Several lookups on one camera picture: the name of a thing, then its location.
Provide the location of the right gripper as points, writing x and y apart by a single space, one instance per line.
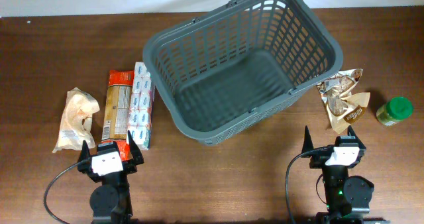
319 159

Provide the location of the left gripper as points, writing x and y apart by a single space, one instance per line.
83 162

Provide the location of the brown snack bag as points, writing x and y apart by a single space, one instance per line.
343 107

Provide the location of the clear bag of bread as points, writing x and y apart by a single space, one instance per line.
76 121

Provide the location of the tissue pack multipack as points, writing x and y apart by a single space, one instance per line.
140 112

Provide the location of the orange cracker package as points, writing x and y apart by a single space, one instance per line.
117 110

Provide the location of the green lid jar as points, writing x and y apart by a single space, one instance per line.
394 111

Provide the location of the grey plastic basket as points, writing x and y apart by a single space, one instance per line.
222 72

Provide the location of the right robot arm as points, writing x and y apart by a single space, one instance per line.
347 197

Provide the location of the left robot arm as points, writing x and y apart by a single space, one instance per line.
111 201

